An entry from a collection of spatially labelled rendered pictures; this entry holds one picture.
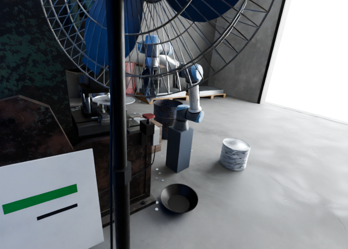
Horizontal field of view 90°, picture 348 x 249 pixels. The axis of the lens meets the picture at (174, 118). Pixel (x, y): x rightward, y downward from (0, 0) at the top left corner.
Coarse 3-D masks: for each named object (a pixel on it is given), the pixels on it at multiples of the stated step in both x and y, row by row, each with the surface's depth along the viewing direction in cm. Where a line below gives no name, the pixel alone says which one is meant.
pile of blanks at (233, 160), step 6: (222, 144) 196; (222, 150) 195; (228, 150) 185; (234, 150) 181; (222, 156) 194; (228, 156) 187; (234, 156) 183; (240, 156) 182; (246, 156) 185; (222, 162) 195; (228, 162) 188; (234, 162) 185; (240, 162) 184; (228, 168) 189; (234, 168) 188; (240, 168) 188
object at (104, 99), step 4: (100, 96) 132; (104, 96) 132; (108, 96) 133; (128, 96) 137; (92, 100) 119; (96, 100) 120; (100, 100) 121; (104, 100) 122; (108, 100) 121; (128, 100) 127; (132, 100) 127; (104, 104) 112; (108, 104) 114
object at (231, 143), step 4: (228, 140) 200; (232, 140) 201; (236, 140) 202; (240, 140) 203; (224, 144) 189; (228, 144) 191; (232, 144) 190; (236, 144) 191; (240, 144) 191; (244, 144) 194; (248, 144) 194; (232, 148) 183; (236, 148) 184; (240, 148) 185; (244, 148) 186; (248, 148) 186
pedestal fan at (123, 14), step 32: (64, 0) 47; (96, 0) 47; (128, 0) 39; (160, 0) 46; (192, 0) 40; (224, 0) 38; (64, 32) 43; (96, 32) 45; (128, 32) 39; (224, 32) 35; (256, 32) 36; (96, 64) 43; (192, 64) 43; (128, 192) 46; (128, 224) 49
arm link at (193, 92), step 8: (192, 72) 128; (200, 72) 132; (192, 80) 133; (192, 88) 138; (192, 96) 143; (192, 104) 148; (192, 112) 151; (200, 112) 152; (192, 120) 157; (200, 120) 157
